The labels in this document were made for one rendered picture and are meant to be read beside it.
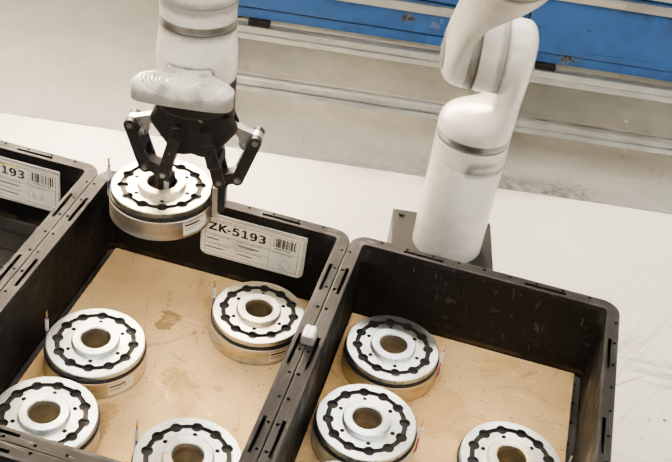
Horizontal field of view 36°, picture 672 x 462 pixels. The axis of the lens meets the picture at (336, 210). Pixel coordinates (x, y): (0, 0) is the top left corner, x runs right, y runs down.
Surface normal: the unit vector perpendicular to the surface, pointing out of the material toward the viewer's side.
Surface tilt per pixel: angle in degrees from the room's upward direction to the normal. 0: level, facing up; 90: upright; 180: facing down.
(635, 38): 90
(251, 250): 90
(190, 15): 89
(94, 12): 0
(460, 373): 0
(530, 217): 0
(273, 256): 90
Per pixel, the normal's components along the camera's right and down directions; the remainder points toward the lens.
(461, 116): -0.21, -0.71
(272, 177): 0.13, -0.80
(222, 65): 0.64, 0.49
